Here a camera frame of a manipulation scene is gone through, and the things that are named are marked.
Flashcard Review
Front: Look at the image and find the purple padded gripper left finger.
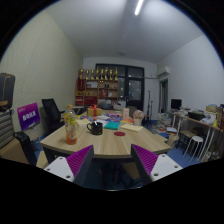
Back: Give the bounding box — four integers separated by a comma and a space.
45, 145, 94, 186

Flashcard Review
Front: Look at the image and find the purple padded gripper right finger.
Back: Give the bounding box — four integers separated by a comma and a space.
131, 144, 182, 185

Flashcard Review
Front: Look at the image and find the beige flat box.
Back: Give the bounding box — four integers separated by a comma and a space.
120, 124, 143, 133

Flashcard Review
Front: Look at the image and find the black ceramic mug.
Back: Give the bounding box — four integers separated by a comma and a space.
87, 121, 103, 135

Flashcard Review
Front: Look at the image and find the red round coaster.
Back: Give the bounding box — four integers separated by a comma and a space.
114, 131, 125, 137

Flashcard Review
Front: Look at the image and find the wooden meeting table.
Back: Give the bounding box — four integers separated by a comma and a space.
39, 111, 172, 164

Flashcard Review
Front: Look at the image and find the black chair near left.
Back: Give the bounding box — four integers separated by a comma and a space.
14, 131, 37, 166

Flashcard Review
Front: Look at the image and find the pink flower bouquet pot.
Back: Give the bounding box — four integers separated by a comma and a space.
133, 110, 144, 126

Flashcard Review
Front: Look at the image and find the orange drink plastic bottle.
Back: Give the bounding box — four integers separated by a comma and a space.
64, 105, 77, 145

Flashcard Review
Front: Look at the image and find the teal notebook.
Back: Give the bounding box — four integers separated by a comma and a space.
104, 122, 120, 130

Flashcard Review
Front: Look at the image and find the white round stool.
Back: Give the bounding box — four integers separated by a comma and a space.
184, 136, 204, 157

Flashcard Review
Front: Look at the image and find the black office chair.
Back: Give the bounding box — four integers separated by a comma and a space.
42, 98, 64, 133

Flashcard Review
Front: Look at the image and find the yellow gift box red ribbon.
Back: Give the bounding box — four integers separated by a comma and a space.
87, 105, 102, 117

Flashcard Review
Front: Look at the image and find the black computer monitor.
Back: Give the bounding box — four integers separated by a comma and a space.
171, 99, 182, 110

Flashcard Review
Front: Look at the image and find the purple sign board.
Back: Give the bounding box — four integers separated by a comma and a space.
17, 103, 40, 130

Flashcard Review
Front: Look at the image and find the cluttered side desk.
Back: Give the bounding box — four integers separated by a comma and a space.
172, 104, 224, 162

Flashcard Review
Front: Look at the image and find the wooden trophy shelf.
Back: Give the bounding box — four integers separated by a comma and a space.
75, 67, 119, 106

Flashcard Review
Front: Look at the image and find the black suitcase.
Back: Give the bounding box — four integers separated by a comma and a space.
0, 73, 15, 112

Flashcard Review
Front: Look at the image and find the ceiling tube light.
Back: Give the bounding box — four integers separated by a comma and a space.
134, 0, 144, 16

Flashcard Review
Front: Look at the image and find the white wall air conditioner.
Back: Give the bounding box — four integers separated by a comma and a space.
157, 66, 170, 77

